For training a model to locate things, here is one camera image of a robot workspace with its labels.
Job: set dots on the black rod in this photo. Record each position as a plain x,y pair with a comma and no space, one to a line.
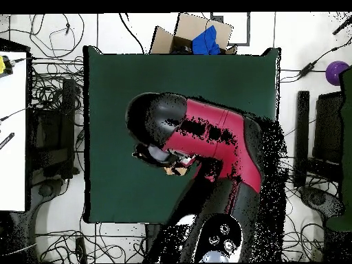
342,26

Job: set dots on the blue cloth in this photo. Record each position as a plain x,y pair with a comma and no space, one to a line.
205,42

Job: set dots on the orange terry towel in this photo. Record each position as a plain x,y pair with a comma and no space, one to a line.
169,171

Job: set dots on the black equipment stand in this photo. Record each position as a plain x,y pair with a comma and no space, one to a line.
67,123

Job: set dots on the black floor frame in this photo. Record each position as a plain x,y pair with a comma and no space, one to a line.
249,30

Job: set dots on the black bar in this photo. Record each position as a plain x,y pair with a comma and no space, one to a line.
7,140

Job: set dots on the brown cardboard box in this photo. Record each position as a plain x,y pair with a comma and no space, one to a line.
189,27

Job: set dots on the yellow black tool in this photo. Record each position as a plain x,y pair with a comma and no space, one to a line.
4,66

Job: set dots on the black upright post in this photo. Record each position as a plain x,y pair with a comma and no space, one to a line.
302,123

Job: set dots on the dark green table cloth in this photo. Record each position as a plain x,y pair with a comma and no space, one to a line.
178,82

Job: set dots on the dark green draped cloth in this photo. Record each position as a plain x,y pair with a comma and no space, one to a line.
347,137

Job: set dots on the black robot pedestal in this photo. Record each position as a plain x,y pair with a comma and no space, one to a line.
165,247

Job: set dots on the black power adapter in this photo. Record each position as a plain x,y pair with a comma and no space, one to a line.
306,70

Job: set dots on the purple ball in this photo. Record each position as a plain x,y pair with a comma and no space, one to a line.
334,73

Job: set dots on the black power strip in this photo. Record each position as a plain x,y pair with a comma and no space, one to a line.
81,250

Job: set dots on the white table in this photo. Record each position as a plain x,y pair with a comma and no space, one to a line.
12,137

